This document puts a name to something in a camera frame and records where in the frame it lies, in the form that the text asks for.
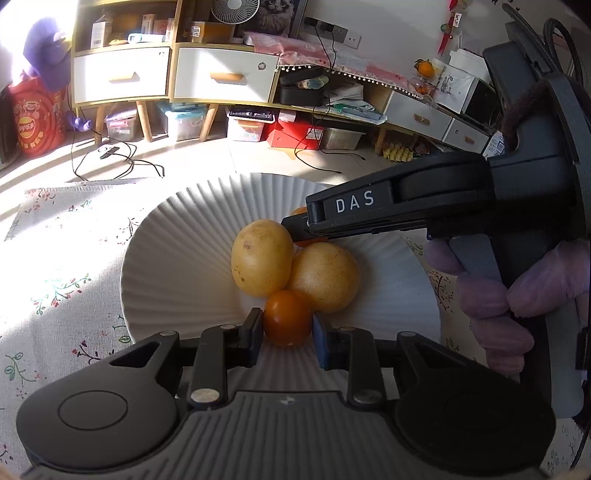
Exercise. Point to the white desk fan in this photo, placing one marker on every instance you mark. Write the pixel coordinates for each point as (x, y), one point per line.
(235, 11)

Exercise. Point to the black microwave oven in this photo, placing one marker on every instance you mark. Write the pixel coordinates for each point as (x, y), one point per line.
(480, 104)

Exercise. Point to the yellow egg carton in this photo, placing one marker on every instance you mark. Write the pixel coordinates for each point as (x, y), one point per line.
(397, 152)

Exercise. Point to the tall wooden shelf cabinet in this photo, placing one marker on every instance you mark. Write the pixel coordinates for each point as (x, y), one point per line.
(178, 23)

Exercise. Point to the low wooden cabinet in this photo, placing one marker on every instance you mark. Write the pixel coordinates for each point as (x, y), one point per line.
(376, 99)

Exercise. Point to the floral tablecloth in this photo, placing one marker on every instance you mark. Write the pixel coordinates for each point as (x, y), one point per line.
(69, 286)

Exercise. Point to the person's right hand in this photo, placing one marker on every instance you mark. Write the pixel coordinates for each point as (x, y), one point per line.
(485, 300)

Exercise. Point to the wall power sockets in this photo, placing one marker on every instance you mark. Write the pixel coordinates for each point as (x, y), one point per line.
(339, 34)

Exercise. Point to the yellow potato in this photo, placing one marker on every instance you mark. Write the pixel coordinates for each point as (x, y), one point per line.
(262, 258)

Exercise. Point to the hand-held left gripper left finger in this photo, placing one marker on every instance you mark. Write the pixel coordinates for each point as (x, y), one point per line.
(256, 337)

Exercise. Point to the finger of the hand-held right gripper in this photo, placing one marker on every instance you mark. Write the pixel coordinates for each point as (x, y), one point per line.
(298, 227)

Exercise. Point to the brown labelled box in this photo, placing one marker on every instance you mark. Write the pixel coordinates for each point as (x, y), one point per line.
(212, 32)

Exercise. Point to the red printed bag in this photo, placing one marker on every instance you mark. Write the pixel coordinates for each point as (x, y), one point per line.
(39, 120)

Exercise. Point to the clear storage box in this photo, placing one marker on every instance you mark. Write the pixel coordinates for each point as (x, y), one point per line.
(184, 122)
(341, 138)
(122, 127)

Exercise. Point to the white cabinet drawer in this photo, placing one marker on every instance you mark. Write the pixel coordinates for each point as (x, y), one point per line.
(221, 69)
(120, 74)

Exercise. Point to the purple cloth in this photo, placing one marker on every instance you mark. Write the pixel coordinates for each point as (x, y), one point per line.
(46, 50)

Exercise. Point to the framed cat picture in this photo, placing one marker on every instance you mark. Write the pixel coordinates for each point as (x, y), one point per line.
(279, 16)

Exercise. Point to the clear box with black lid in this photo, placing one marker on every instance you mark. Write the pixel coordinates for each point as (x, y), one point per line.
(249, 127)

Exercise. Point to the white carton on shelf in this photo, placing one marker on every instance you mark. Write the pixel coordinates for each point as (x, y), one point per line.
(100, 32)

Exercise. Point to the red wall ornament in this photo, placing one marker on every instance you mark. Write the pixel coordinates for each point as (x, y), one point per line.
(445, 37)

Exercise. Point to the black case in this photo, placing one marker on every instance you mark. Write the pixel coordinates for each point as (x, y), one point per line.
(300, 94)

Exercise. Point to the pink cloth with bead fringe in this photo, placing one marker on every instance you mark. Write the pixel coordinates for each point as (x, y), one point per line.
(300, 53)

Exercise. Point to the large yellow round fruit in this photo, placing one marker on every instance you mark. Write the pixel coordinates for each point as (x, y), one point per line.
(325, 277)

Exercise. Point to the small white drawer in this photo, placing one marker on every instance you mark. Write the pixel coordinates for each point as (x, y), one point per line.
(466, 134)
(415, 113)

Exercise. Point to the white ribbed plate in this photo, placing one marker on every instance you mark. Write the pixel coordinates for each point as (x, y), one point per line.
(184, 258)

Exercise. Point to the red box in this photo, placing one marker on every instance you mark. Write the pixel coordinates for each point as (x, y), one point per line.
(295, 134)

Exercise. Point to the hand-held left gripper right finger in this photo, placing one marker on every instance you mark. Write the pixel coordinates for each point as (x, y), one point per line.
(319, 344)

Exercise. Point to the orange tomato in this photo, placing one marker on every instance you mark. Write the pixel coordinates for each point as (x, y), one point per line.
(287, 318)
(310, 242)

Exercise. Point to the orange on stand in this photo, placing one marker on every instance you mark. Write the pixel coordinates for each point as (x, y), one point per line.
(425, 68)

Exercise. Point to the white appliance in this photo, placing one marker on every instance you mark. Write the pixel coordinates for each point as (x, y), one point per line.
(468, 64)

